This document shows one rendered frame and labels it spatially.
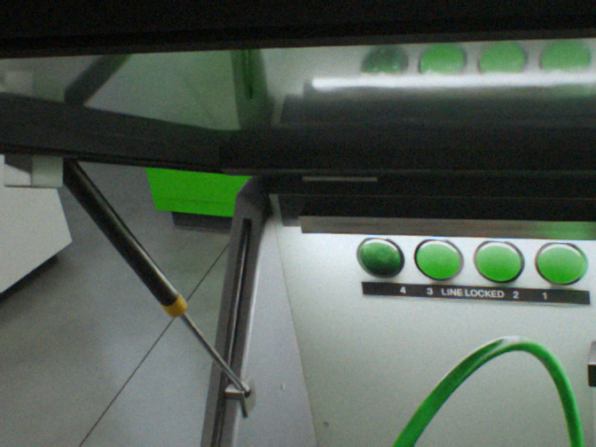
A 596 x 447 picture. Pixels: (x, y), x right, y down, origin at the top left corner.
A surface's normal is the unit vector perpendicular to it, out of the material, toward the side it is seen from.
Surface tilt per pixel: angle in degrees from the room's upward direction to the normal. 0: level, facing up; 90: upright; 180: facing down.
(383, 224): 90
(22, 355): 0
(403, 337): 90
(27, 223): 90
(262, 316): 90
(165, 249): 0
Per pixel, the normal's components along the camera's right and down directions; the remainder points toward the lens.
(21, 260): 0.82, 0.15
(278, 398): 0.94, 0.02
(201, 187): -0.43, 0.50
